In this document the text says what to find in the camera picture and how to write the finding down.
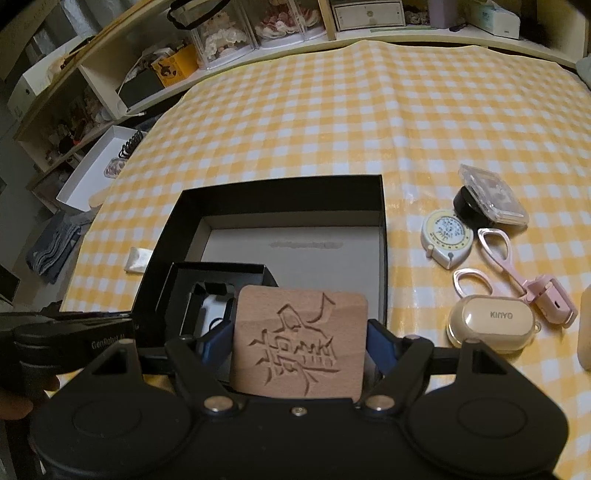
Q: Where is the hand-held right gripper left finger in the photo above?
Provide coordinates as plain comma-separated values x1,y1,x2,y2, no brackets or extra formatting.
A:
85,318,241,414

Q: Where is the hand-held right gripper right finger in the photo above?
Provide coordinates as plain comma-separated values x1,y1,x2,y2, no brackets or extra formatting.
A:
360,318,504,414

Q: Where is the carved wooden block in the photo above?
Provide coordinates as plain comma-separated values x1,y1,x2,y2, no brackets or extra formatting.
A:
229,285,369,401

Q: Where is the cream earbuds case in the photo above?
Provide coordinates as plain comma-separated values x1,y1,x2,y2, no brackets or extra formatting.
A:
445,294,536,355

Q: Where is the large black cardboard box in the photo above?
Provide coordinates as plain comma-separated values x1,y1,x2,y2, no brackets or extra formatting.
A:
131,174,389,352

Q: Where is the pink eyelash curler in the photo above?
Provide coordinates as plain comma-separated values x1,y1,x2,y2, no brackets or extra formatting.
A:
452,227,579,328

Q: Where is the clear plastic case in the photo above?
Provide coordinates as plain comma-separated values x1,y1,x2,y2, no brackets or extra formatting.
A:
458,164,529,228

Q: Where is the beige plastic object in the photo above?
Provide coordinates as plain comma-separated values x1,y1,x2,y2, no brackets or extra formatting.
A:
577,284,591,372

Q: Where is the person's left hand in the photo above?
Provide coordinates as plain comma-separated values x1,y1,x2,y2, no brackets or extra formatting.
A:
0,375,61,422

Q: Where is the small black open box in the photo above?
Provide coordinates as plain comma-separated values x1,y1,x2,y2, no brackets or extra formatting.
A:
154,261,280,349

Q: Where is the blue folded cloth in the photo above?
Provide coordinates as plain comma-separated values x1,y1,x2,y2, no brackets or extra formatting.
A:
25,211,90,284

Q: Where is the white small packet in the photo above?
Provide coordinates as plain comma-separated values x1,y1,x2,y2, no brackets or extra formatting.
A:
122,246,153,274

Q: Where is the white round tape measure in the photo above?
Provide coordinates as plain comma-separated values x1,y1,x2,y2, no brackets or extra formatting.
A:
420,210,466,268

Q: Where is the black round jar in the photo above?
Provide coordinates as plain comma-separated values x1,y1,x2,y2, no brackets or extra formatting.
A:
452,185,485,227

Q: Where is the white cardboard tray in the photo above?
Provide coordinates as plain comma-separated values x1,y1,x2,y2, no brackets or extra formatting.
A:
55,124,149,214

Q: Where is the yellow checkered tablecloth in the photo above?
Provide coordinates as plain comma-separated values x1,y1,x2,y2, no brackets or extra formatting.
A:
60,39,591,407

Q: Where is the white appliance box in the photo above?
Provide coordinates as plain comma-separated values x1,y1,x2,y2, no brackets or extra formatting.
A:
6,59,54,121

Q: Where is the black box on shelf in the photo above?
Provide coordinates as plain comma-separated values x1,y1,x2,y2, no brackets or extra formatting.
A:
117,69,168,110

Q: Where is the yellow printed box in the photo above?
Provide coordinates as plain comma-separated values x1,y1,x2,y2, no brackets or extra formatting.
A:
151,44,200,88

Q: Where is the white shelf unit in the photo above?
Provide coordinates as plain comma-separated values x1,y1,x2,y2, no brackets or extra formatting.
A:
13,0,338,188

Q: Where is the clear box with white flowers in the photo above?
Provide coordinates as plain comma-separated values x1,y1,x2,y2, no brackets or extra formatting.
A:
194,8,258,71

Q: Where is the clear box with pink flowers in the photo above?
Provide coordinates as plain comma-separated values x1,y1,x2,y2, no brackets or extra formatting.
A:
252,0,309,48

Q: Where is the white drawer box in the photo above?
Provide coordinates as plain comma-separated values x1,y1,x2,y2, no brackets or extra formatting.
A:
330,0,408,33

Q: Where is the black headband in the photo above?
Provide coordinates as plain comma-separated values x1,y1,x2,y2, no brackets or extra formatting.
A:
167,0,234,29

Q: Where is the tissue pack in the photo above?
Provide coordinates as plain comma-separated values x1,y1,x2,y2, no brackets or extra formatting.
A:
465,0,523,38

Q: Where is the black coiled hair tie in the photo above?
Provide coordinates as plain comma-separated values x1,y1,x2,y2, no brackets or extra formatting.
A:
119,130,145,158

